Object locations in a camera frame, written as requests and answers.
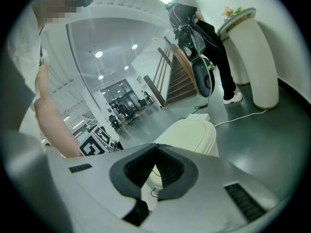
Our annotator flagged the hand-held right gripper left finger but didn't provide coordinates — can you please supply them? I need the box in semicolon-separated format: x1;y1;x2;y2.
46;143;156;233

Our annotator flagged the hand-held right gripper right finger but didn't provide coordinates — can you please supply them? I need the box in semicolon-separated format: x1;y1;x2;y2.
140;144;287;233

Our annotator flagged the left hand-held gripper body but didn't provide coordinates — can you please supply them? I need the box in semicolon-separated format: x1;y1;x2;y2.
78;126;123;157

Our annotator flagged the white trash bin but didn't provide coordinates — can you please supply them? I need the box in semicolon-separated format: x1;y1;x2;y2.
145;114;220;197

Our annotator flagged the white trash bin lid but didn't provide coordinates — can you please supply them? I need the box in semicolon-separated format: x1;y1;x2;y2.
155;119;217;155

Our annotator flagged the person's left forearm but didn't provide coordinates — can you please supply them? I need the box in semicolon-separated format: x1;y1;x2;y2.
33;98;82;158

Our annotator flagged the wooden staircase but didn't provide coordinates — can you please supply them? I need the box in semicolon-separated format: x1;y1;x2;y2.
165;44;198;107

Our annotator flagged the person's white shirt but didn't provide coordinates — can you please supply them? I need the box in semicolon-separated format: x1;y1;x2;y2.
6;5;49;99

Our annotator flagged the white curved reception desk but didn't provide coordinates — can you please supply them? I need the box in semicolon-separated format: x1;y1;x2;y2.
216;7;280;110

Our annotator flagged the pink flower bouquet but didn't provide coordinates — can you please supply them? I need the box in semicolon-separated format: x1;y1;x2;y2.
221;6;243;18

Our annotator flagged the white floor cable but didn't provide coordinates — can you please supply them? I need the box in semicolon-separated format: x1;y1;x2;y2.
213;109;268;128

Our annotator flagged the black floor cable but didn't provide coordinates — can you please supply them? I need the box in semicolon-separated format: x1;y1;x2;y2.
179;101;209;120

